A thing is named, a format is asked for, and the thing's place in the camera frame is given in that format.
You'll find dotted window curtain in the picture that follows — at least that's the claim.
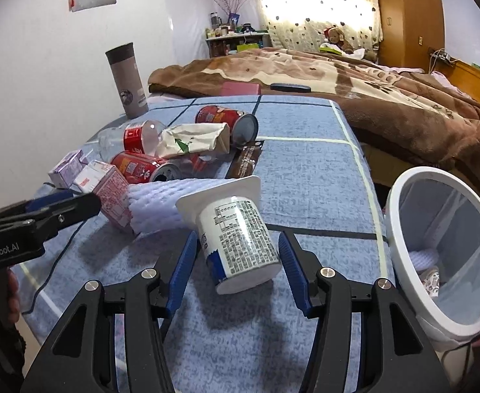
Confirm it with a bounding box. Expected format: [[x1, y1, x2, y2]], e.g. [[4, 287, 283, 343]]
[[259, 0, 383, 51]]

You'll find red strawberry milk carton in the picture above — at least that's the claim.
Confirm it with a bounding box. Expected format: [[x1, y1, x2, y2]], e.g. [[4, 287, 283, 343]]
[[74, 160, 132, 231]]

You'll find white yogurt cup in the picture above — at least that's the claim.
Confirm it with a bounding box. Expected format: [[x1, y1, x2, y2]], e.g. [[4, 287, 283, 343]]
[[195, 176, 282, 295]]

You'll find white paper bag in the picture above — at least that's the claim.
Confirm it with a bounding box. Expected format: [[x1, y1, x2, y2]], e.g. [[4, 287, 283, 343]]
[[156, 122, 230, 159]]

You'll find brown bed blanket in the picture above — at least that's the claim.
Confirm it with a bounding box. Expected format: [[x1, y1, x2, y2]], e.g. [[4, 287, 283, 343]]
[[148, 48, 480, 195]]

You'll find red chips can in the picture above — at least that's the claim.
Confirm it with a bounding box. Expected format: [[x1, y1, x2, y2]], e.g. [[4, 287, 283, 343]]
[[195, 105, 259, 148], [110, 152, 181, 184]]

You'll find brown snack wrapper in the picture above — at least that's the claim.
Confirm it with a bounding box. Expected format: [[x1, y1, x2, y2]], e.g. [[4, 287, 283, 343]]
[[226, 140, 264, 179]]

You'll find purple milk carton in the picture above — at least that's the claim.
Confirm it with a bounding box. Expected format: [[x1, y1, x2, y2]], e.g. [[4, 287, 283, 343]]
[[48, 149, 87, 189]]

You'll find blue plaid tablecloth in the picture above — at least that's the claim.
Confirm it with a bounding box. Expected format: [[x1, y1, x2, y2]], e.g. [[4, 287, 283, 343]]
[[15, 96, 392, 392]]

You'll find clear plastic cola bottle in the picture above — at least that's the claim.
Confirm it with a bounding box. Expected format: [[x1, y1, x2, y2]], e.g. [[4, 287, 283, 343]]
[[98, 120, 165, 162]]

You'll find teddy bear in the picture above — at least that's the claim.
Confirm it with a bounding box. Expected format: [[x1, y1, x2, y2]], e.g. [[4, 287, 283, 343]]
[[323, 27, 354, 54]]

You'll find pink notebook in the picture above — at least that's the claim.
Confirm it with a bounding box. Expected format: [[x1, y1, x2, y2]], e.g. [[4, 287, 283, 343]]
[[220, 82, 261, 97]]

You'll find wooden headboard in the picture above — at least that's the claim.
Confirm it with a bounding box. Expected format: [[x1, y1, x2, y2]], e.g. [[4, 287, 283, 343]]
[[436, 60, 480, 103]]

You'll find grey thermos bottle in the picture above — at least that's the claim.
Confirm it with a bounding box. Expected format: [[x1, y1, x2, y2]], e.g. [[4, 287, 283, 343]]
[[105, 43, 148, 119]]

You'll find wooden wardrobe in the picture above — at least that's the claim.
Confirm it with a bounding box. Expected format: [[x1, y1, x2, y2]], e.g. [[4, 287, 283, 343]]
[[378, 0, 445, 69]]

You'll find white trash bin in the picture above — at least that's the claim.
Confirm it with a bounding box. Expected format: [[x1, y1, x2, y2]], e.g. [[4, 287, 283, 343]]
[[386, 167, 480, 351]]

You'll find cluttered white shelf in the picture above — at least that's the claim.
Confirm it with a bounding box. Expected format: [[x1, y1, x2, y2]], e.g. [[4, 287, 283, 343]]
[[205, 11, 271, 58]]

